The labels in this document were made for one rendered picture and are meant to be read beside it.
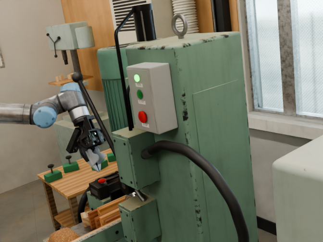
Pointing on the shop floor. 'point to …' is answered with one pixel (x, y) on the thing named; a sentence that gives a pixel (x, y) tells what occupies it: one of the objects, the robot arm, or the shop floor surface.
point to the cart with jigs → (72, 186)
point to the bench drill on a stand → (56, 36)
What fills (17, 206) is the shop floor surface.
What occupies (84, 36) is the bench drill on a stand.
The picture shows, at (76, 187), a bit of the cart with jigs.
